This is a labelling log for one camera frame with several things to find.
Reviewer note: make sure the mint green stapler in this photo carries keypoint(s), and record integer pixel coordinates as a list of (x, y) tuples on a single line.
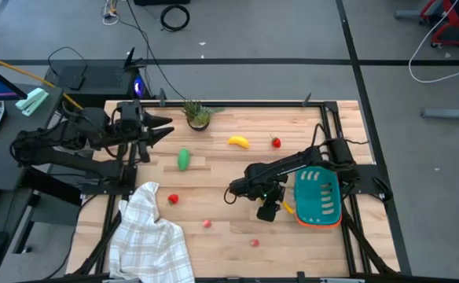
[(32, 101)]

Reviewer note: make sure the pink crinkled toy produce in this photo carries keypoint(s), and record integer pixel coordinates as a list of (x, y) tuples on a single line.
[(254, 243), (206, 223)]

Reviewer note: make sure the teal basket with orange rim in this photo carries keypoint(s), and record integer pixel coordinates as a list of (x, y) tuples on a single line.
[(318, 212)]

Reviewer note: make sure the red toy strawberry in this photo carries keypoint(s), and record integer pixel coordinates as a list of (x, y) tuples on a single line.
[(276, 143), (173, 199)]

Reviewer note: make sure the white checked dish cloth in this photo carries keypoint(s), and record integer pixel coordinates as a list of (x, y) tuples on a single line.
[(147, 239)]

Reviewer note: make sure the black computer tower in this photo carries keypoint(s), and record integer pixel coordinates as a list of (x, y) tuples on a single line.
[(96, 78)]

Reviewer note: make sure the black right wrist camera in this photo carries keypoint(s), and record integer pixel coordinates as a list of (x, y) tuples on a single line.
[(267, 213)]

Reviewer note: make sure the black aluminium table frame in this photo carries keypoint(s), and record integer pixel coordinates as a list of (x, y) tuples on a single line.
[(253, 104)]

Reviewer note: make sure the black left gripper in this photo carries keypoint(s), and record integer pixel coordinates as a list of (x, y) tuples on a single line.
[(131, 129)]

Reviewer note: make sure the succulent in black pot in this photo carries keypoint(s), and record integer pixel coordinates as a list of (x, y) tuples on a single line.
[(198, 118)]

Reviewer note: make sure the grey metal floor foot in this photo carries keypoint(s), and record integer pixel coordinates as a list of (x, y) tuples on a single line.
[(449, 114), (406, 14)]

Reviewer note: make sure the yellow toy banana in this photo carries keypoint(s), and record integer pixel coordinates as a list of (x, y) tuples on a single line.
[(239, 141)]

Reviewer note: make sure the black desk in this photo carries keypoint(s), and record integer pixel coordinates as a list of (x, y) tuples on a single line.
[(1, 157)]

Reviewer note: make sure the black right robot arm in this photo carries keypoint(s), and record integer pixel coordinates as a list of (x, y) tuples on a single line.
[(292, 161)]

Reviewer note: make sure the green toy cucumber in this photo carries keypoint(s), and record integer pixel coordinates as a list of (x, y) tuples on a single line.
[(183, 159)]

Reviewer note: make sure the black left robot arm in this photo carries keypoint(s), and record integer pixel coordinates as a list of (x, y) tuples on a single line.
[(56, 141)]

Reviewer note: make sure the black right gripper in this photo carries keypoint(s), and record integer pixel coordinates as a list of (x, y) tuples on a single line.
[(259, 188)]

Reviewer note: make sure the red metal cart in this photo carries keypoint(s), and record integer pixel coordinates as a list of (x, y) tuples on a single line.
[(445, 39)]

